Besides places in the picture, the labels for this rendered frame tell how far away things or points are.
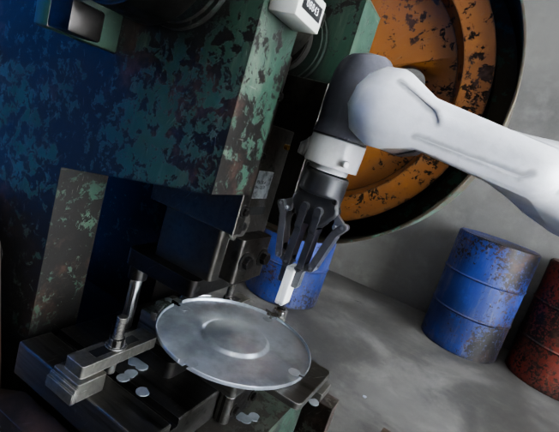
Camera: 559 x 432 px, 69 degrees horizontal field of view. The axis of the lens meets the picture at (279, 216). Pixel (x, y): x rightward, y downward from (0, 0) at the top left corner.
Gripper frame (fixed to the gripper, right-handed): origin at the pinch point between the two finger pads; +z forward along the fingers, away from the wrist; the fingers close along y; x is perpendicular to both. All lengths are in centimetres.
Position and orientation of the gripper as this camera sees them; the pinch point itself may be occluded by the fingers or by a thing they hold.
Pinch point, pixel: (288, 284)
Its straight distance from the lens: 70.8
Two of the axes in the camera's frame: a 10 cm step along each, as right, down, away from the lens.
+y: 8.4, 3.7, -4.0
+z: -3.1, 9.3, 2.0
